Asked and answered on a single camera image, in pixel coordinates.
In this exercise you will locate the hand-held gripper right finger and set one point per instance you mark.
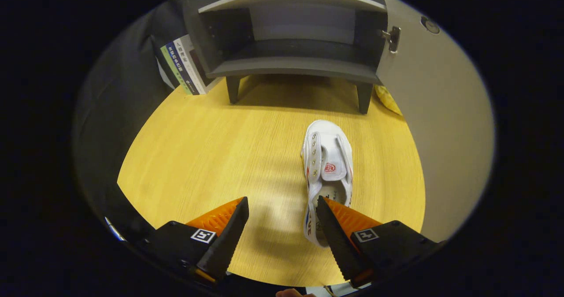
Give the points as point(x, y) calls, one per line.
point(337, 244)

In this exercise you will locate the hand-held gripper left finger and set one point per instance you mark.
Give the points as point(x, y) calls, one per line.
point(227, 244)

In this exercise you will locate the white canvas shoe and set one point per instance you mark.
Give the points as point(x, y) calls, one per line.
point(328, 156)

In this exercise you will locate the beige shoe cabinet door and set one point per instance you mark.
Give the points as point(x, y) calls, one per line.
point(440, 134)

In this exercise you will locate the metal door hinge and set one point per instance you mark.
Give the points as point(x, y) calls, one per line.
point(393, 37)

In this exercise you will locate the yellow crumpled object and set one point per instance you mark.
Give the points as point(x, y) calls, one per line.
point(387, 99)

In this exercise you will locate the black backdrop cloth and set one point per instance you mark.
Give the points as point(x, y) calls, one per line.
point(114, 112)

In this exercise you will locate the white spine book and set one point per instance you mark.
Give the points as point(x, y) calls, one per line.
point(189, 63)

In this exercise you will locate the blue spine book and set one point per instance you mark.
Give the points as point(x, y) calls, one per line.
point(179, 65)

